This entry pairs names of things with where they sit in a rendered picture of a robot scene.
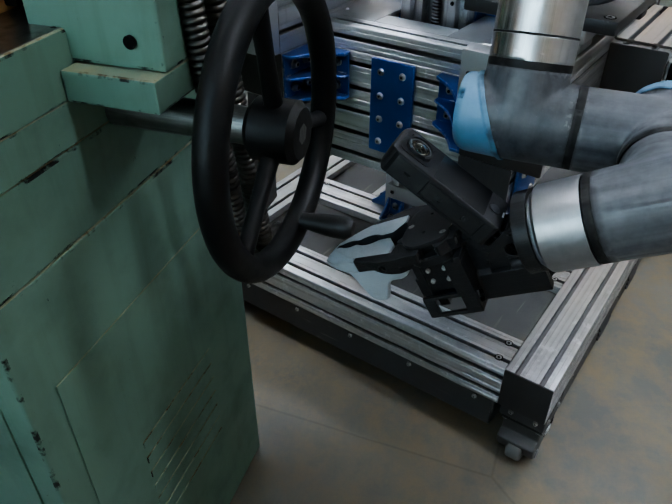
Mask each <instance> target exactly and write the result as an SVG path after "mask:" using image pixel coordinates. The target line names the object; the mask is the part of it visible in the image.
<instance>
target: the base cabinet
mask: <svg viewBox="0 0 672 504"><path fill-rule="evenodd" d="M191 145H192V140H191V141H190V142H189V143H187V144H186V145H185V146H184V147H183V148H182V149H181V150H179V151H178V152H177V153H176V154H175V155H174V156H173V157H171V158H170V159H169V160H168V161H167V162H166V163H165V164H163V165H162V166H161V167H160V168H159V169H158V170H156V171H155V172H154V173H153V174H152V175H151V176H150V177H148V178H147V179H146V180H145V181H144V182H143V183H142V184H140V185H139V186H138V187H137V188H136V189H135V190H134V191H132V192H131V193H130V194H129V195H128V196H127V197H126V198H124V199H123V200H122V201H121V202H120V203H119V204H117V205H116V206H115V207H114V208H113V209H112V210H111V211H109V212H108V213H107V214H106V215H105V216H104V217H103V218H101V219H100V220H99V221H98V222H97V223H96V224H95V225H93V226H92V227H91V228H90V229H89V230H88V231H87V232H85V233H84V234H83V235H82V236H81V237H80V238H78V239H77V240H76V241H75V242H74V243H73V244H72V245H70V246H69V247H68V248H67V249H66V250H65V251H64V252H62V253H61V254H60V255H59V256H58V257H57V258H56V259H54V260H53V261H52V262H51V263H50V264H49V265H48V266H46V267H45V268H44V269H43V270H42V271H41V272H39V273H38V274H37V275H36V276H35V277H34V278H33V279H31V280H30V281H29V282H28V283H27V284H26V285H25V286H23V287H22V288H21V289H20V290H19V291H18V292H17V293H15V294H14V295H13V296H12V297H11V298H10V299H9V300H7V301H6V302H5V303H4V304H3V305H2V306H0V504H230V502H231V500H232V498H233V496H234V494H235V492H236V490H237V488H238V487H239V485H240V483H241V481H242V479H243V477H244V475H245V473H246V471H247V469H248V467H249V465H250V463H251V461H252V459H253V457H254V455H255V453H256V452H257V450H258V448H259V446H260V444H259V435H258V426H257V417H256V408H255V399H254V390H253V380H252V371H251V362H250V353H249V344H248V335H247V326H246V317H245V308H244V299H243V290H242V282H239V281H237V280H235V279H233V278H231V277H229V276H228V275H227V274H225V273H224V272H223V271H222V270H221V269H220V268H219V266H218V265H217V264H216V263H215V261H214V260H213V258H212V256H211V255H210V253H209V251H208V249H207V246H206V244H205V241H204V239H203V236H202V233H201V230H200V226H199V223H198V218H197V214H196V209H195V203H194V196H193V186H192V169H191Z"/></svg>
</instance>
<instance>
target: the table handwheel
mask: <svg viewBox="0 0 672 504"><path fill-rule="evenodd" d="M274 1H275V0H228V1H227V2H226V4H225V6H224V8H223V10H222V12H221V14H220V16H219V18H218V21H217V23H216V25H215V28H214V30H213V33H212V36H211V39H210V41H209V45H208V48H207V51H206V54H205V58H204V62H203V66H202V70H201V74H200V79H199V84H198V89H197V95H196V99H192V98H185V97H183V98H182V99H181V100H179V101H178V102H177V103H175V104H174V105H173V106H171V107H170V108H169V109H167V110H166V111H165V112H163V113H162V114H160V115H156V114H150V113H143V112H136V111H129V110H123V109H116V108H109V107H105V113H106V116H107V118H108V120H109V122H110V123H112V124H114V125H120V126H127V127H133V128H140V129H146V130H152V131H159V132H165V133H172V134H178V135H185V136H191V137H192V145H191V169H192V186H193V196H194V203H195V209H196V214H197V218H198V223H199V226H200V230H201V233H202V236H203V239H204V241H205V244H206V246H207V249H208V251H209V253H210V255H211V256H212V258H213V260H214V261H215V263H216V264H217V265H218V266H219V268H220V269H221V270H222V271H223V272H224V273H225V274H227V275H228V276H229V277H231V278H233V279H235V280H237V281H239V282H243V283H251V284H252V283H259V282H263V281H265V280H268V279H269V278H271V277H273V276H274V275H276V274H277V273H278V272H279V271H281V270H282V269H283V268H284V267H285V265H286V264H287V263H288V262H289V261H290V259H291V258H292V257H293V255H294V254H295V252H296V251H297V249H298V248H299V246H300V244H301V242H302V240H303V239H304V237H305V235H306V232H307V229H304V228H300V227H299V219H300V216H301V214H302V212H306V213H315V210H316V207H317V204H318V201H319V198H320V195H321V191H322V188H323V184H324V180H325V176H326V171H327V167H328V162H329V157H330V151H331V145H332V139H333V131H334V122H335V111H336V94H337V66H336V50H335V41H334V33H333V28H332V23H331V18H330V14H329V10H328V7H327V4H326V1H325V0H292V1H293V3H294V4H295V6H296V8H297V10H298V12H299V14H300V16H301V19H302V22H303V25H304V29H305V33H306V37H307V43H308V49H309V57H310V67H311V110H310V111H309V109H308V108H307V106H306V105H305V103H304V102H303V101H302V100H297V99H289V98H282V93H281V87H280V82H279V76H278V71H277V65H276V60H275V54H274V46H273V38H272V31H271V23H270V16H269V6H270V5H271V4H272V3H273V2H274ZM252 38H253V43H254V48H255V53H256V58H257V64H258V71H259V78H260V85H261V92H262V95H259V96H257V97H256V98H255V99H254V100H253V101H252V102H251V103H250V104H249V106H243V105H236V104H235V98H236V93H237V88H238V83H239V79H240V75H241V71H242V67H243V64H244V61H245V57H246V54H247V51H248V48H249V45H250V43H251V40H252ZM230 143H236V144H242V145H244V147H245V149H246V151H247V152H248V154H249V156H250V157H251V158H252V159H255V160H260V161H259V165H258V169H257V173H256V177H255V181H254V185H253V190H252V194H251V198H250V202H249V206H248V209H247V213H246V216H245V220H244V223H243V226H242V230H241V233H240V237H239V234H238V231H237V227H236V224H235V220H234V215H233V209H232V203H231V194H230V179H229V152H230ZM303 157H304V161H303V165H302V170H301V174H300V177H299V181H298V184H297V188H296V191H295V194H294V197H293V199H292V202H291V205H290V207H289V210H288V212H287V214H286V216H285V218H284V220H283V222H282V224H281V226H280V228H279V230H278V231H277V233H276V234H275V236H274V237H273V239H272V240H271V241H270V243H269V244H268V245H267V246H266V247H265V248H263V249H262V250H261V251H260V252H257V253H255V249H256V245H257V241H258V237H259V233H260V229H261V225H262V221H263V217H264V213H265V209H266V205H267V202H268V199H269V195H270V192H271V189H272V185H273V182H274V178H275V175H276V172H277V168H278V165H279V163H280V164H286V165H295V164H297V163H298V162H299V161H300V160H301V159H303ZM254 253H255V254H254Z"/></svg>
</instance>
